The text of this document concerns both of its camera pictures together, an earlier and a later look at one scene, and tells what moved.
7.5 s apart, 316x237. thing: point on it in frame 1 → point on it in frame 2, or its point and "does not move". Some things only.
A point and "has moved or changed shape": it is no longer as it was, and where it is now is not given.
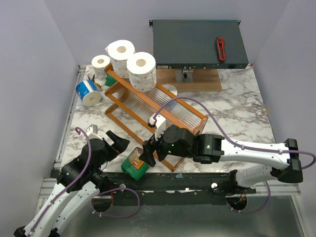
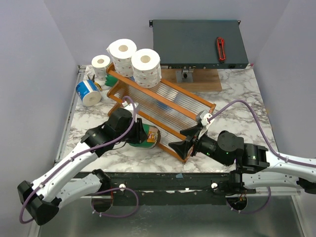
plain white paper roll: x=99 y=62 does not move
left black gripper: x=120 y=144 → x=140 y=135
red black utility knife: x=221 y=49 does not move
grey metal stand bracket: x=184 y=75 does not move
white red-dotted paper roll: x=119 y=51 has moved or changed shape
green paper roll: x=133 y=167 → x=153 y=138
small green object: x=109 y=80 does not move
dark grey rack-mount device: x=192 y=44 does not move
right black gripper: x=152 y=148 → x=194 y=141
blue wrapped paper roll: x=89 y=93 does not move
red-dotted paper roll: x=141 y=69 has moved or changed shape
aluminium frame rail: x=52 y=175 does not move
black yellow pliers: x=96 y=83 does not move
